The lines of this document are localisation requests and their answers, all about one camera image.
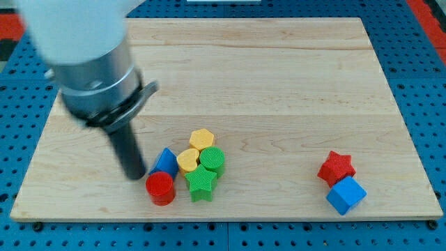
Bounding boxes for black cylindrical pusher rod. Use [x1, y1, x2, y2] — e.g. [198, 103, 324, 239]
[107, 123, 146, 180]

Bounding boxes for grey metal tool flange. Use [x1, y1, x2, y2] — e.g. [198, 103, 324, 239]
[85, 80, 159, 133]

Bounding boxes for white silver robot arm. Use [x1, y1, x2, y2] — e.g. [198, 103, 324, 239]
[15, 0, 158, 180]

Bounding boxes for blue triangle block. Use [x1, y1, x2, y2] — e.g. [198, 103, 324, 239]
[149, 148, 179, 180]

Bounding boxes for red cylinder block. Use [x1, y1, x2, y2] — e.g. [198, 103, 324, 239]
[146, 172, 176, 206]

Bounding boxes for yellow heart block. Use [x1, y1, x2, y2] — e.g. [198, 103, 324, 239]
[176, 149, 200, 176]

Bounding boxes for yellow hexagon block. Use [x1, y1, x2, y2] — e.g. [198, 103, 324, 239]
[189, 128, 215, 151]

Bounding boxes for green star block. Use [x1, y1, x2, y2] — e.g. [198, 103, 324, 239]
[185, 165, 217, 202]

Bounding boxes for green cylinder block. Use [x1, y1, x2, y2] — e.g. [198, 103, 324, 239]
[199, 146, 225, 178]

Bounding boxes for red floor mat left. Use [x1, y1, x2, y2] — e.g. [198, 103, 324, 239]
[0, 13, 24, 41]

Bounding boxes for red floor mat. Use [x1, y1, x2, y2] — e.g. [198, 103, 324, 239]
[0, 13, 24, 41]
[406, 0, 445, 63]

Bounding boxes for light wooden board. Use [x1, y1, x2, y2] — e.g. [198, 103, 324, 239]
[10, 18, 443, 222]

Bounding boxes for red star block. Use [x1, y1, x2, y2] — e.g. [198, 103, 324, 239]
[317, 151, 356, 188]

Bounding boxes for blue cube block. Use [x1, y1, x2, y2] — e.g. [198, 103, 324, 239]
[326, 176, 367, 215]

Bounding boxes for blue perforated mat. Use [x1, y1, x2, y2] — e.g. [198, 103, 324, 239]
[1, 0, 445, 250]

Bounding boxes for red floor mat right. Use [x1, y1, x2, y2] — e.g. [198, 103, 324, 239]
[406, 0, 445, 63]

